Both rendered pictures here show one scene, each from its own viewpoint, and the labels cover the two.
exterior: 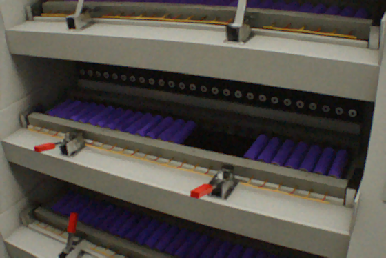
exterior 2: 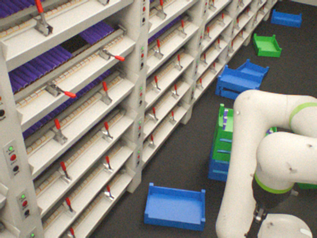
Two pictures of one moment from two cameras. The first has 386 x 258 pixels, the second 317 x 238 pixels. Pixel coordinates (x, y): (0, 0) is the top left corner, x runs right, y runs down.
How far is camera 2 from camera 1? 125 cm
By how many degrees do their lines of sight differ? 85
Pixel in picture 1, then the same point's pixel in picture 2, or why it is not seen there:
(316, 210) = (123, 42)
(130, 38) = (79, 23)
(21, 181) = not seen: hidden behind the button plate
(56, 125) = (31, 91)
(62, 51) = (44, 49)
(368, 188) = (137, 26)
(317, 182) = (118, 34)
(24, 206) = not seen: hidden behind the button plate
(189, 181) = (95, 62)
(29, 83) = not seen: outside the picture
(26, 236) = (33, 161)
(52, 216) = (29, 141)
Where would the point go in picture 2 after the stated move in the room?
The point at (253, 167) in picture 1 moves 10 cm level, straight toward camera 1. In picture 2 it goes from (104, 43) to (132, 47)
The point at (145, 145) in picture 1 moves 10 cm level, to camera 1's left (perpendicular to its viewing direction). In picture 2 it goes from (74, 64) to (67, 80)
